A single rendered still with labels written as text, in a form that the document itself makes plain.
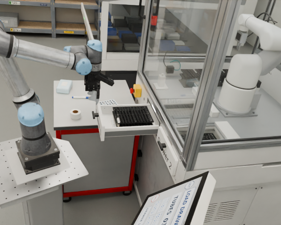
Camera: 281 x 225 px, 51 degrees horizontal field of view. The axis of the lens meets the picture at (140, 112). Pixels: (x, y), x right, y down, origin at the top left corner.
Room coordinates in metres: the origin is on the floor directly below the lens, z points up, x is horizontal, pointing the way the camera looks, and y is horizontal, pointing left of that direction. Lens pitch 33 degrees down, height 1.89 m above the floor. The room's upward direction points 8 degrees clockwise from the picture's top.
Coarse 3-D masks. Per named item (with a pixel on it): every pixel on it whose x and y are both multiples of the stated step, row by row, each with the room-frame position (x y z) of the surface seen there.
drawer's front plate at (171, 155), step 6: (162, 132) 1.33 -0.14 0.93; (162, 138) 1.31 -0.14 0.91; (168, 144) 1.23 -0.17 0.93; (168, 150) 1.21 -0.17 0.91; (168, 156) 1.19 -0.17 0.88; (174, 156) 1.14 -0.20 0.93; (168, 162) 1.18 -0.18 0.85; (174, 162) 1.11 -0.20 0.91; (168, 168) 1.17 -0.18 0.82; (174, 168) 1.11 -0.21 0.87; (174, 174) 1.12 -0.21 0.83
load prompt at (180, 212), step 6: (186, 192) 0.71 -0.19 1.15; (192, 192) 0.69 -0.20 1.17; (186, 198) 0.67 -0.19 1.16; (180, 204) 0.66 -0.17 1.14; (186, 204) 0.64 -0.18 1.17; (180, 210) 0.63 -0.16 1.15; (186, 210) 0.61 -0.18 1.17; (174, 216) 0.61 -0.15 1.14; (180, 216) 0.60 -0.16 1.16; (174, 222) 0.58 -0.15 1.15; (180, 222) 0.57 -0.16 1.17
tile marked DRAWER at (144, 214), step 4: (144, 208) 0.75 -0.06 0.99; (148, 208) 0.74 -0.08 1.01; (144, 212) 0.72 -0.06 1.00; (148, 212) 0.71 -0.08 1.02; (140, 216) 0.71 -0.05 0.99; (144, 216) 0.70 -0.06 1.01; (140, 220) 0.69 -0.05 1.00; (144, 220) 0.67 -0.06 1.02; (136, 224) 0.67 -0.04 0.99; (140, 224) 0.66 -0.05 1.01
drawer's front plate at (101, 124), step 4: (96, 108) 1.55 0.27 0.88; (100, 108) 1.49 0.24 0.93; (100, 112) 1.44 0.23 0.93; (100, 116) 1.41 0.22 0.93; (100, 120) 1.37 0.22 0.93; (100, 124) 1.36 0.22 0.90; (104, 124) 1.34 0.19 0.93; (100, 128) 1.36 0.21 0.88; (104, 128) 1.32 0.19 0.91; (100, 132) 1.35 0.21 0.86; (104, 132) 1.32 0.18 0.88; (100, 136) 1.34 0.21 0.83
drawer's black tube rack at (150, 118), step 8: (112, 112) 1.55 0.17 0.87; (120, 112) 1.51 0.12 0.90; (128, 112) 1.53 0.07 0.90; (136, 112) 1.54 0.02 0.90; (144, 112) 1.55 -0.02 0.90; (120, 120) 1.43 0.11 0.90; (128, 120) 1.45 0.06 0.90; (136, 120) 1.46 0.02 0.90; (144, 120) 1.47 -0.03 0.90; (152, 120) 1.48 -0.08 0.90
